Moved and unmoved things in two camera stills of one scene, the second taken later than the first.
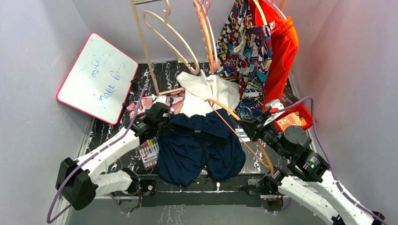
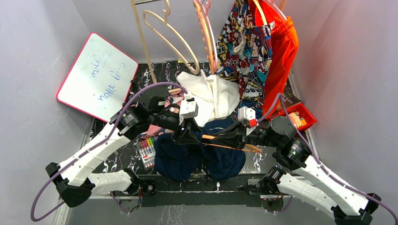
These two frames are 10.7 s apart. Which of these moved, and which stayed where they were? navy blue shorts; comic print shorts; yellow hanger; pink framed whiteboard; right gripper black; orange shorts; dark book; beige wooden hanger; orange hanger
Moved: navy blue shorts; right gripper black; orange hanger
Stayed: comic print shorts; dark book; beige wooden hanger; pink framed whiteboard; yellow hanger; orange shorts
